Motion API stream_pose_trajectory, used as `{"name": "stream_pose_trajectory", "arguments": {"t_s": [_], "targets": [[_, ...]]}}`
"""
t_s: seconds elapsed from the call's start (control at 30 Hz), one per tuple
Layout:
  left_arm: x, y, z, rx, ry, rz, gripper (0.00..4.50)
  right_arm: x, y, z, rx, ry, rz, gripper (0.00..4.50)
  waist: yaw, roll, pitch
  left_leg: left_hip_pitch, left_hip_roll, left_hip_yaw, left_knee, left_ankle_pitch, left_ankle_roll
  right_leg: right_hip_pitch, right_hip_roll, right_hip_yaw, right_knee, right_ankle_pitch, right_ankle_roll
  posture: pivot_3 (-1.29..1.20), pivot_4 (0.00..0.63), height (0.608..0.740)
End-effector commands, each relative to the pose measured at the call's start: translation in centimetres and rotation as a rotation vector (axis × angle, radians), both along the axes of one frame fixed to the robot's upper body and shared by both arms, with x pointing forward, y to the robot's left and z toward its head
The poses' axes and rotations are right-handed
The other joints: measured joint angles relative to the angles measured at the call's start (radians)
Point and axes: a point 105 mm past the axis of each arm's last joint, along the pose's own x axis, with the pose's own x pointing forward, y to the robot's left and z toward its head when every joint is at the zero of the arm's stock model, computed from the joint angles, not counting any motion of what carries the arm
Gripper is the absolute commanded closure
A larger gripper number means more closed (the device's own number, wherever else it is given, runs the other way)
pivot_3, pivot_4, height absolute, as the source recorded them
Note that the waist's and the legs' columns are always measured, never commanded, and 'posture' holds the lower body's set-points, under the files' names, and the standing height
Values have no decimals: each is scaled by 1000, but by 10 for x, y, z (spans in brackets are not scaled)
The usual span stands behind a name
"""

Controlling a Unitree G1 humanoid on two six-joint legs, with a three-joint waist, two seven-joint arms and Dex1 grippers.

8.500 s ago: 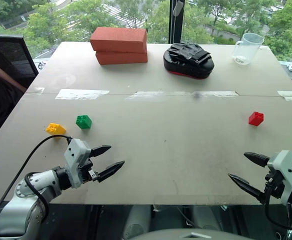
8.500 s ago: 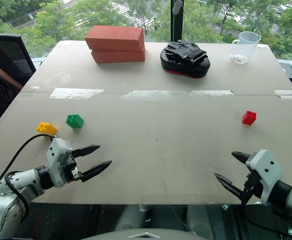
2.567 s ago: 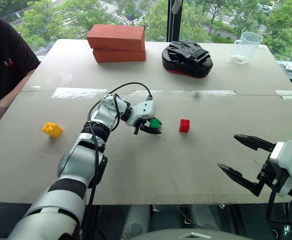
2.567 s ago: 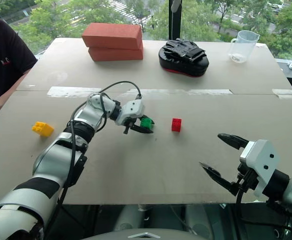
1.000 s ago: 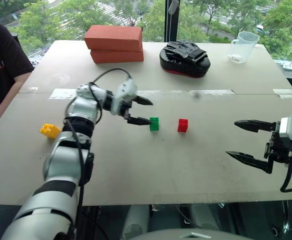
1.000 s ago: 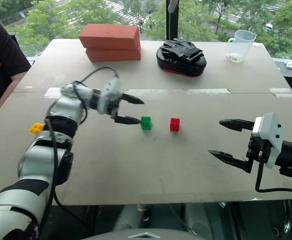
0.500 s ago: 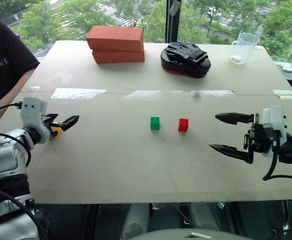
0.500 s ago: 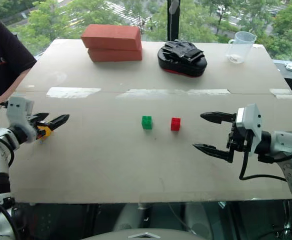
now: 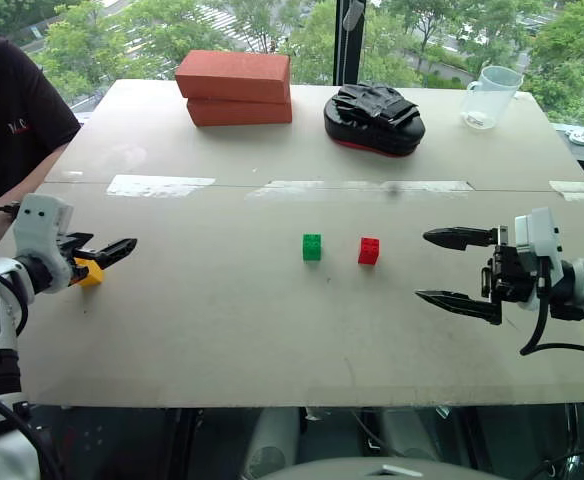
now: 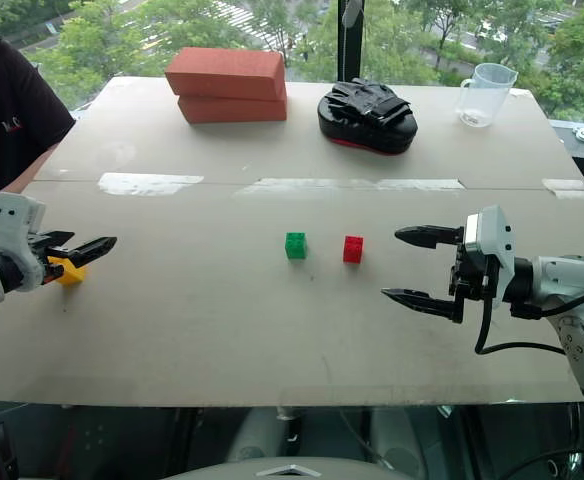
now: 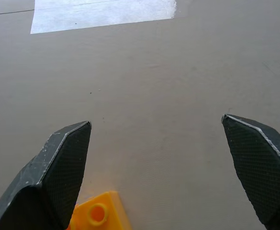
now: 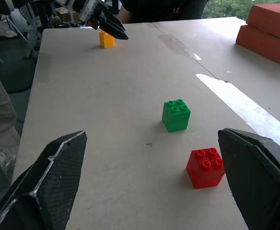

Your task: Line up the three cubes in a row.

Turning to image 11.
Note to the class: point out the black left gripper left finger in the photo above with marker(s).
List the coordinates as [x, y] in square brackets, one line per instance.
[46, 182]

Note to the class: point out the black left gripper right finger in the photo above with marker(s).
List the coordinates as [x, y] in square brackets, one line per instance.
[262, 172]

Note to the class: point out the yellow plastic cube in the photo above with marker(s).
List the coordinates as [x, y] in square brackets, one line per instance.
[106, 215]

